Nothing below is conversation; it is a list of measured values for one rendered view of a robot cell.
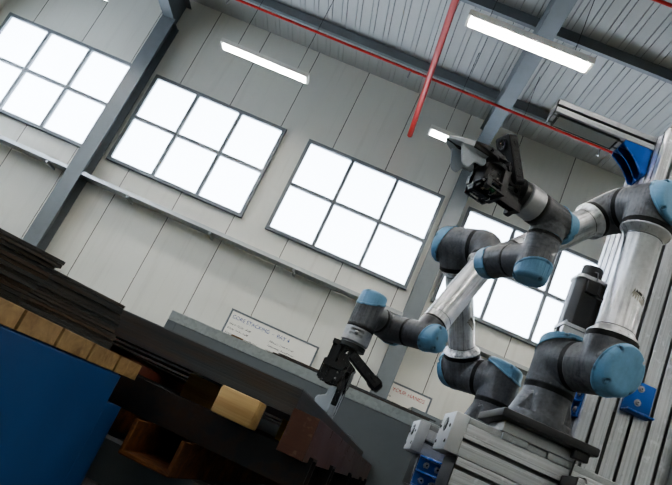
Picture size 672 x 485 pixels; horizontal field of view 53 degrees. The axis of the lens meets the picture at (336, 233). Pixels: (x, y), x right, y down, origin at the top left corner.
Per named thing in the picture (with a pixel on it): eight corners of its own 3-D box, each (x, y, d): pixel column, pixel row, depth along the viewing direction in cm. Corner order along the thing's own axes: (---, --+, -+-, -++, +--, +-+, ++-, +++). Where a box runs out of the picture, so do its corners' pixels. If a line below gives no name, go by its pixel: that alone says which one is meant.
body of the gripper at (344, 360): (318, 382, 179) (336, 340, 182) (348, 395, 177) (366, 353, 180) (315, 377, 171) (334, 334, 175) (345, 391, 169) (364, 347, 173)
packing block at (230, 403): (209, 410, 93) (222, 383, 94) (218, 414, 97) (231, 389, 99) (247, 428, 91) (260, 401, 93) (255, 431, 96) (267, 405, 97)
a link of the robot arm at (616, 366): (586, 401, 156) (648, 201, 172) (640, 410, 143) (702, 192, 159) (550, 379, 152) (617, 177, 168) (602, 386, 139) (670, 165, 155)
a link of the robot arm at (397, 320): (412, 353, 184) (392, 337, 177) (381, 344, 192) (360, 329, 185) (423, 327, 187) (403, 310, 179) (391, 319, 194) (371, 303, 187)
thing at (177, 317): (167, 318, 270) (172, 309, 271) (208, 348, 326) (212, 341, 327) (478, 455, 241) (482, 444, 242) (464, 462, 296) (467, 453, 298)
